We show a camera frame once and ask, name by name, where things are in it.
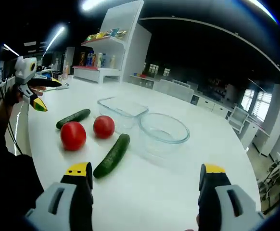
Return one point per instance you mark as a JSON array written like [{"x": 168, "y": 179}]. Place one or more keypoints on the window blinds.
[{"x": 256, "y": 103}]

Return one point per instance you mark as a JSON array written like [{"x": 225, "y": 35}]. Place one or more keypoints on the large red tomato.
[{"x": 73, "y": 136}]

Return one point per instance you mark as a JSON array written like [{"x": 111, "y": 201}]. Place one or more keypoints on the white display shelf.
[{"x": 132, "y": 48}]

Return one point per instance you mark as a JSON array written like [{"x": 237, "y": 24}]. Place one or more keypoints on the person's right hand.
[{"x": 197, "y": 222}]

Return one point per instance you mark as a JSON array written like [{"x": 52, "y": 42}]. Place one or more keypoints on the white mesh chair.
[
  {"x": 176, "y": 90},
  {"x": 238, "y": 118}
]

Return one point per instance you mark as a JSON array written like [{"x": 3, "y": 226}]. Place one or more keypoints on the long ceiling light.
[{"x": 55, "y": 37}]

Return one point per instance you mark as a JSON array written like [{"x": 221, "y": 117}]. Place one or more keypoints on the rectangular glass storage container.
[{"x": 123, "y": 109}]

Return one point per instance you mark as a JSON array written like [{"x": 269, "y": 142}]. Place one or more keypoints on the white low cabinets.
[{"x": 209, "y": 103}]

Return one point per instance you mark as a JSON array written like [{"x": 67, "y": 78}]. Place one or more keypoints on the bright ceiling light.
[{"x": 93, "y": 4}]

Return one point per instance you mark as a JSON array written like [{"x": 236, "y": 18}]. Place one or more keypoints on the pile of snack packets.
[{"x": 106, "y": 33}]

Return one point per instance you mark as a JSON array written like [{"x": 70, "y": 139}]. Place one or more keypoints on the pink bottle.
[{"x": 67, "y": 71}]

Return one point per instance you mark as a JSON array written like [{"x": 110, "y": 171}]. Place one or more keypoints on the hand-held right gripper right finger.
[{"x": 226, "y": 207}]

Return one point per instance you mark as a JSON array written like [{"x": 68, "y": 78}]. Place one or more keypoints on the person's left hand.
[{"x": 12, "y": 95}]

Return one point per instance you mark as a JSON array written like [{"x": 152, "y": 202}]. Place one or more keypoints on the small red tomato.
[{"x": 104, "y": 127}]

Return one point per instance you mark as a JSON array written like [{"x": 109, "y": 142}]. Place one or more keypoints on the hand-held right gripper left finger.
[{"x": 58, "y": 204}]

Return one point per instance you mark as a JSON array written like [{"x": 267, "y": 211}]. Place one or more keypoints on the long green cucumber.
[{"x": 112, "y": 156}]

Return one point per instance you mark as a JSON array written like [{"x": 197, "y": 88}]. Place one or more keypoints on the small white device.
[{"x": 62, "y": 87}]

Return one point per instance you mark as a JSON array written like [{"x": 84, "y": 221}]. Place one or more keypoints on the short green cucumber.
[{"x": 73, "y": 118}]

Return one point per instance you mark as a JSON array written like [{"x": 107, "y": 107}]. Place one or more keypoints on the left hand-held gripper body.
[{"x": 24, "y": 69}]

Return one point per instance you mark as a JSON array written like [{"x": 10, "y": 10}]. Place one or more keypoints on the round glass storage container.
[{"x": 164, "y": 134}]

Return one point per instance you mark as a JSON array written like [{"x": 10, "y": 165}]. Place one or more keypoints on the white table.
[{"x": 154, "y": 192}]

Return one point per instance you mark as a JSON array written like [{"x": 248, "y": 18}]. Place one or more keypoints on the row of bottles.
[{"x": 99, "y": 59}]

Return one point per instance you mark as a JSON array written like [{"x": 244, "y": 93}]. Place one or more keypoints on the person's dark clothing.
[{"x": 10, "y": 192}]

